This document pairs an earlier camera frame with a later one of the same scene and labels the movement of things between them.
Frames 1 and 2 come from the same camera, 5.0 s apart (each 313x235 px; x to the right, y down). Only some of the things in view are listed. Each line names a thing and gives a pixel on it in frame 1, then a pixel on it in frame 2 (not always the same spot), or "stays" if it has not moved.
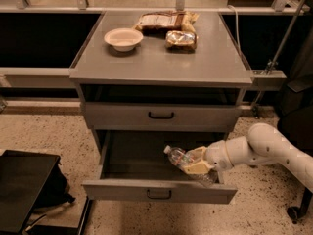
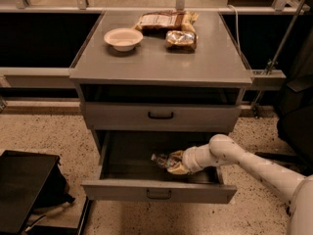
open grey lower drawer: [134, 168] stays
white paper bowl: [123, 39] stays
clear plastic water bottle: [179, 157] → [164, 161]
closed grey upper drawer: [161, 116] stays
